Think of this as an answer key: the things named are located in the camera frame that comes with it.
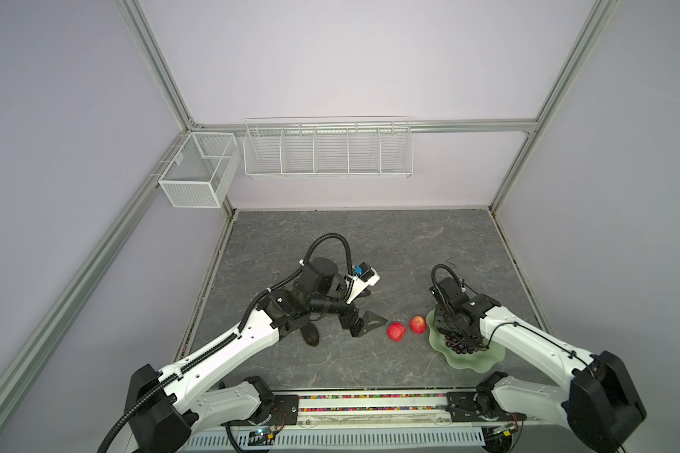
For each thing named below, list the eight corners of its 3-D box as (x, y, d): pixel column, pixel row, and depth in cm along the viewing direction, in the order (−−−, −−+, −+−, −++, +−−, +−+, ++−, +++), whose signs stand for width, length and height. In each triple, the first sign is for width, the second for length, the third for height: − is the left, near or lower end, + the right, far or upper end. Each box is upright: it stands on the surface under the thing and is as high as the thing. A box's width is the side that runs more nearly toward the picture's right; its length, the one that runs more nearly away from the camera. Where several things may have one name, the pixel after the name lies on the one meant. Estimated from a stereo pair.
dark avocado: (310, 349, 86) (309, 345, 83) (301, 333, 89) (299, 328, 86) (323, 341, 88) (321, 337, 84) (313, 325, 91) (311, 320, 88)
